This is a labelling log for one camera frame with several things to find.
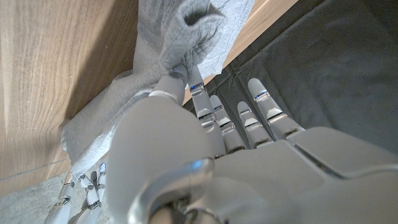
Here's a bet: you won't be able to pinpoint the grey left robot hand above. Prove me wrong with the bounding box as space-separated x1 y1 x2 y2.
105 64 398 224

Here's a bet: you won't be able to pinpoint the grey fabric shorts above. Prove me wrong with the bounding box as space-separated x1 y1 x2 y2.
60 0 256 175

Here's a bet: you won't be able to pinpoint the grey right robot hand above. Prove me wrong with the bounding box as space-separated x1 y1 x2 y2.
43 161 108 224

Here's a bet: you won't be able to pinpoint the black backdrop curtain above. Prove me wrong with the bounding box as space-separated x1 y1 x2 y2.
183 0 398 156

